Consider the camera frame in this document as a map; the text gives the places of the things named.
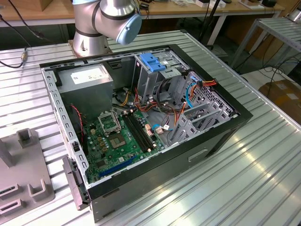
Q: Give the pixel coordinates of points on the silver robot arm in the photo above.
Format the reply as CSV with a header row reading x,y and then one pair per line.
x,y
87,23

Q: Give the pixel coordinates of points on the metal disk bay cage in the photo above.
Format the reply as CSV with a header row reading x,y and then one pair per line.
x,y
211,110

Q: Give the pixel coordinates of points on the beige board connector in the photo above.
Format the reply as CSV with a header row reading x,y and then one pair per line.
x,y
148,130

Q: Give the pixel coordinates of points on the black RAM slot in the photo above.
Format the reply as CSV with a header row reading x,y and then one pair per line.
x,y
146,131
138,131
142,131
134,131

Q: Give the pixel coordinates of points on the metal optical drive cage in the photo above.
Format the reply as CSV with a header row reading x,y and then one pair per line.
x,y
145,82

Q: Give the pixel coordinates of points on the blue plastic drive latch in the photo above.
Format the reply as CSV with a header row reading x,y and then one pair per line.
x,y
150,62

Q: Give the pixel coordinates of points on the black open PC case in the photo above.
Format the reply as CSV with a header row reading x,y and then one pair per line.
x,y
164,169

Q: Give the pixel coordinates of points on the blue expansion slot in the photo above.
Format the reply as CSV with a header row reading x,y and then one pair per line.
x,y
117,166

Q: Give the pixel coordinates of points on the green motherboard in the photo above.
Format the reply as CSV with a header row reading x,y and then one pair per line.
x,y
110,162

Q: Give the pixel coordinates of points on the grey power supply unit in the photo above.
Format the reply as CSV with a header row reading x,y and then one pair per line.
x,y
84,94

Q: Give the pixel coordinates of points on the grey plastic case latch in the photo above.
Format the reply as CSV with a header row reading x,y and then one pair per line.
x,y
75,186

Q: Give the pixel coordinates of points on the small black adapter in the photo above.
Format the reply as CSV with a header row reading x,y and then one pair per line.
x,y
144,5

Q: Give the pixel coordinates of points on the wooden workbench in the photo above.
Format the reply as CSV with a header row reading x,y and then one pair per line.
x,y
178,9

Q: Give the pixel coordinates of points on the black tripod stand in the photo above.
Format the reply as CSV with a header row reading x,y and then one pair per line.
x,y
212,14

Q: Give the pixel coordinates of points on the white box with black stripe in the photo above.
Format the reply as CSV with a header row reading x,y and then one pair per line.
x,y
202,2

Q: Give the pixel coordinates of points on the brown cardboard box with label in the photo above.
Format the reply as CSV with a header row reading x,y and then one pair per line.
x,y
282,91

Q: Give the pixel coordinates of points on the grey parts rack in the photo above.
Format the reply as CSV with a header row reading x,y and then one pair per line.
x,y
21,169

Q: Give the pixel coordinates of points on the plain brown cardboard box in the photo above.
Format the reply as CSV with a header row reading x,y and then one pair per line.
x,y
56,4

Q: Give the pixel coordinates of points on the metal slat side table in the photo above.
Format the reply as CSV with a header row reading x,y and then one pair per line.
x,y
282,28

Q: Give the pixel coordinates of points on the small black device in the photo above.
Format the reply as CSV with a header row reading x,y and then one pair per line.
x,y
269,2

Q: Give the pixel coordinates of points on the silver metal cylinder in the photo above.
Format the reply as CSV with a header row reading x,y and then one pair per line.
x,y
295,15

